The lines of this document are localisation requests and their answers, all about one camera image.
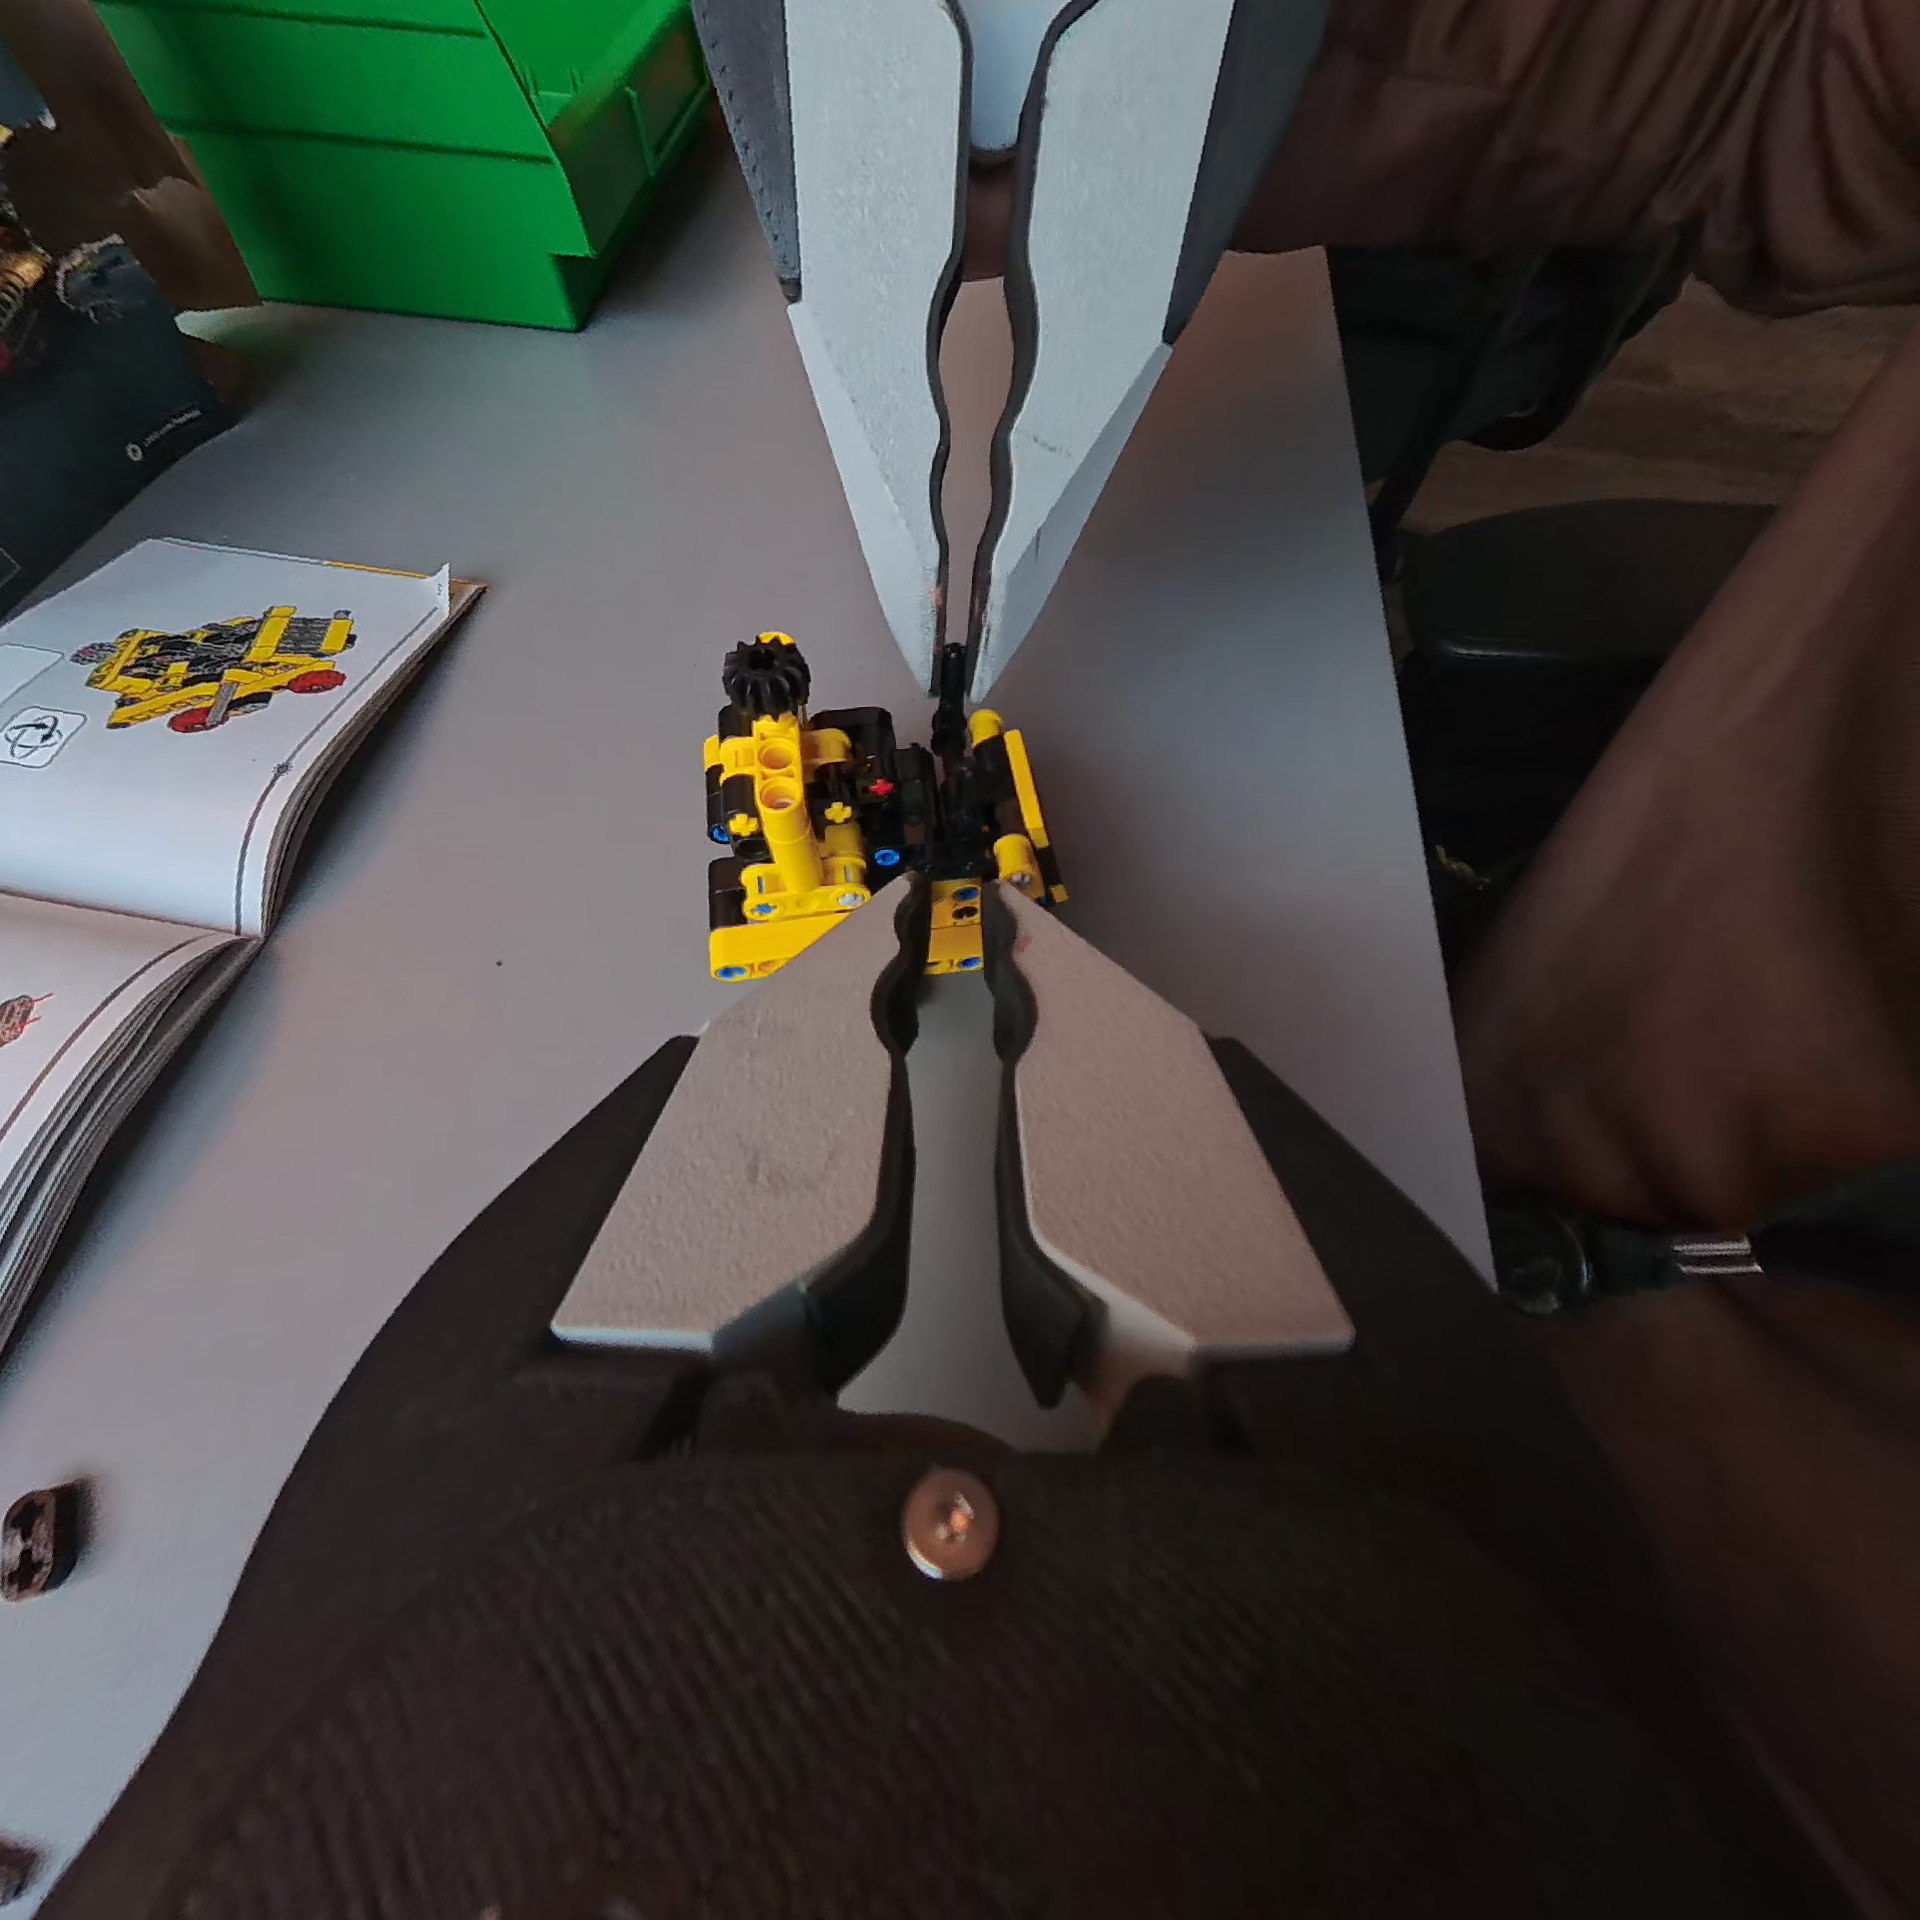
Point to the small black lego beam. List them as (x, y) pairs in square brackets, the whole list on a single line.
[(42, 1538)]

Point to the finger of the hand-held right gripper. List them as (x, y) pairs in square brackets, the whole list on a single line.
[(1111, 225), (871, 225)]

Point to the black office chair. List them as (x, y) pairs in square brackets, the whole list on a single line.
[(1576, 600)]

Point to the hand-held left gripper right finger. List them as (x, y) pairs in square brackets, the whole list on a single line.
[(1170, 1186)]

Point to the green plastic bin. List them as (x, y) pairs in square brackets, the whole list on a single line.
[(406, 166)]

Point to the person's brown sweater torso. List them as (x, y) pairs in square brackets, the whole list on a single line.
[(1726, 901)]

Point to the yellow black lego model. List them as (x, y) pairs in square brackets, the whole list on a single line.
[(795, 841)]

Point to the person's right forearm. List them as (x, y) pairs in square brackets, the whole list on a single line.
[(1576, 136)]

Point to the black lego pin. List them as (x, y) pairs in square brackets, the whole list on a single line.
[(949, 696)]

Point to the open lego instruction booklet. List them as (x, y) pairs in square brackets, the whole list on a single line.
[(225, 751)]

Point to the dark lego set box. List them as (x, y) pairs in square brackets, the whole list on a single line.
[(91, 405)]

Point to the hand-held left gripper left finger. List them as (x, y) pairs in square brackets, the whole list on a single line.
[(750, 1186)]

